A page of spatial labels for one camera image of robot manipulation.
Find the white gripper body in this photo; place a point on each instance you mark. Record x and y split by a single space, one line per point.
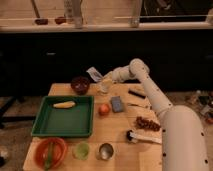
107 78

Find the grey towel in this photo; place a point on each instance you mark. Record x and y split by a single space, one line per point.
95 74

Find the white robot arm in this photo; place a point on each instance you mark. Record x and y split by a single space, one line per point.
183 139

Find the white paper cup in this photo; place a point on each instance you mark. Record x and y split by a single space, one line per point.
104 85

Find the metal cup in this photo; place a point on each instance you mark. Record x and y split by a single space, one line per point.
105 151

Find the green plastic cup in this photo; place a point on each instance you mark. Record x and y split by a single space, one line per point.
81 151

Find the dark red bowl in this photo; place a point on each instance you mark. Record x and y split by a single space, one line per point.
80 85

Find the red apple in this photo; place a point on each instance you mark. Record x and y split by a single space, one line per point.
104 110

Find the yellow banana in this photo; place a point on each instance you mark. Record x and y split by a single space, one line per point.
64 105

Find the wooden table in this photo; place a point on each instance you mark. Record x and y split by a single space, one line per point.
112 129

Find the bunch of red grapes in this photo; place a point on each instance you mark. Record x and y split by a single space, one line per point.
143 123

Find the green plastic tray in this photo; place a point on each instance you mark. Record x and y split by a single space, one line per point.
74 122

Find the red bowl on shelf right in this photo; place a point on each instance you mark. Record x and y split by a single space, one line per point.
60 20

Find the red bowl on shelf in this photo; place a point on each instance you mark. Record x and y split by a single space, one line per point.
41 21
60 20

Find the orange plastic plate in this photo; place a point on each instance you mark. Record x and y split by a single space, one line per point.
58 155

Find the red bowl on shelf left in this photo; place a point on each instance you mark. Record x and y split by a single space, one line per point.
41 21

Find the green pepper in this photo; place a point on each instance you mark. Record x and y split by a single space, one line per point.
48 160

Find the white handled brush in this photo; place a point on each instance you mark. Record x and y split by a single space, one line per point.
134 137

